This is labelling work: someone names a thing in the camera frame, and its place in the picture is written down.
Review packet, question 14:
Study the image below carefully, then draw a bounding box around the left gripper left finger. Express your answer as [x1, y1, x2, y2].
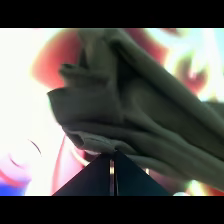
[52, 152, 112, 197]

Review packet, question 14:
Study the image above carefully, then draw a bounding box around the brown garment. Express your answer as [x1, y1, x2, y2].
[46, 28, 224, 193]

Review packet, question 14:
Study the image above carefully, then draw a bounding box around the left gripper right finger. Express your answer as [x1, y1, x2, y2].
[114, 149, 172, 197]

